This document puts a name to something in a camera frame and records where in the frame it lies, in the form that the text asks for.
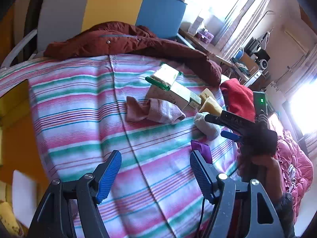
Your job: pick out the pink quilted blanket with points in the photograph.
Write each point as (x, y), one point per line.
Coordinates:
(297, 172)

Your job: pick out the white sock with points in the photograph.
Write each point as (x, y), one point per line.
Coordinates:
(211, 130)

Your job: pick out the wooden side desk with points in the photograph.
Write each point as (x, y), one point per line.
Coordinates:
(229, 69)

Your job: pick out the red cloth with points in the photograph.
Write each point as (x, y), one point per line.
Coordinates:
(238, 99)

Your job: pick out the yellow spotted plush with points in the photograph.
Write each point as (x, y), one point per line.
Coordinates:
(9, 220)

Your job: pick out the dark red jacket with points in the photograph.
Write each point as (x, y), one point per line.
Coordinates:
(112, 38)

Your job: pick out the white tea box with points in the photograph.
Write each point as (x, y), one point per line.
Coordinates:
(178, 94)

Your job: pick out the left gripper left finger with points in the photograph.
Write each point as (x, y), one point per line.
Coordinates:
(105, 174)

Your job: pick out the white box on desk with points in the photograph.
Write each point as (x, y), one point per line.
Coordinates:
(195, 26)

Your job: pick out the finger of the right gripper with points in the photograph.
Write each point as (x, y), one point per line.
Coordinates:
(231, 136)
(229, 120)

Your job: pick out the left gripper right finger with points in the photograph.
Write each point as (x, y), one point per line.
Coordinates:
(206, 177)

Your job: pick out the pink sock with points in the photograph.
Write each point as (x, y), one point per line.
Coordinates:
(155, 110)

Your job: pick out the gold tin box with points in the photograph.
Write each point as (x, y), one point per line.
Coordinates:
(18, 145)

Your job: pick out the striped tablecloth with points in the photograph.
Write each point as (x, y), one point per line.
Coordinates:
(78, 109)

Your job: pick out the purple small packet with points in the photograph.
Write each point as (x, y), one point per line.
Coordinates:
(204, 150)

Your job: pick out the purple box on desk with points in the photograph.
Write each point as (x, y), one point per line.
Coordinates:
(205, 37)

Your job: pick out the grey yellow blue chair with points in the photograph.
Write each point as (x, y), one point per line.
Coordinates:
(50, 21)

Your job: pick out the black speaker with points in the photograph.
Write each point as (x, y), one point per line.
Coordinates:
(262, 58)

